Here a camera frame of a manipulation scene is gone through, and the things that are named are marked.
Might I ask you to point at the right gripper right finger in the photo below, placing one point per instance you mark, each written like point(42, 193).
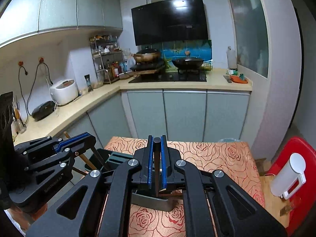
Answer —
point(214, 205)

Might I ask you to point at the white plastic bottle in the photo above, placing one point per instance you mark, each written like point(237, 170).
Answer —
point(231, 58)

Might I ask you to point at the person's left hand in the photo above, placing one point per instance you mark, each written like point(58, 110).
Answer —
point(30, 216)

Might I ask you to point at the orange cloth on counter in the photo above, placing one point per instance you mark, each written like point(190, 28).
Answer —
point(238, 80)

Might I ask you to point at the black countertop appliance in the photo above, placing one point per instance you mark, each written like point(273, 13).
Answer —
point(43, 110)

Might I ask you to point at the metal utensil cup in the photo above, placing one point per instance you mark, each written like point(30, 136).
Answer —
point(21, 126)

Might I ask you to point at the dark green utensil holder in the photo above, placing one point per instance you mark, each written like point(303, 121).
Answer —
point(144, 194)

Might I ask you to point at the upper wall cabinets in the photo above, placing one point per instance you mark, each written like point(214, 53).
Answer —
point(24, 18)

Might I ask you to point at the black range hood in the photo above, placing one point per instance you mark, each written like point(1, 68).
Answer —
point(169, 20)

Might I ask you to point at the black glass cooktop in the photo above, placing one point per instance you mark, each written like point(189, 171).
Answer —
point(190, 76)

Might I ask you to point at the rose pattern tablecloth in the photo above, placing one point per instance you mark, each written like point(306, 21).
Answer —
point(150, 222)

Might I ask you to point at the lower kitchen cabinets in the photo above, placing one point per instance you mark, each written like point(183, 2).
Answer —
point(180, 115)

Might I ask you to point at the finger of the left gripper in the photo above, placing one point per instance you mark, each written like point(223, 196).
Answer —
point(84, 138)
point(57, 158)

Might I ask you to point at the black chopstick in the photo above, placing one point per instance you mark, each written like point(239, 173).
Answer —
point(156, 152)

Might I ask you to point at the frosted glass window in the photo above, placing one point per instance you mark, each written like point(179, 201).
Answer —
point(251, 35)

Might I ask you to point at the black wok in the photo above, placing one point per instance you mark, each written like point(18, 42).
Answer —
point(188, 63)

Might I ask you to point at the metal spice rack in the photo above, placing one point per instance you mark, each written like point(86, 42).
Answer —
point(107, 57)

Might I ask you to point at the red plastic chair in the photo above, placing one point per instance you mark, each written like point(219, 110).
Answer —
point(304, 198)

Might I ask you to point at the white rice cooker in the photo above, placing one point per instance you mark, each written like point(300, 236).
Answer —
point(64, 91)

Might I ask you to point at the small dark bottle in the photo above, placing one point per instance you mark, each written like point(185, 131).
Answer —
point(88, 82)

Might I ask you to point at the bronze cooking pot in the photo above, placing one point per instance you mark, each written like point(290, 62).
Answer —
point(146, 55)

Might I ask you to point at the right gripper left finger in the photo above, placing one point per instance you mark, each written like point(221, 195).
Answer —
point(97, 206)

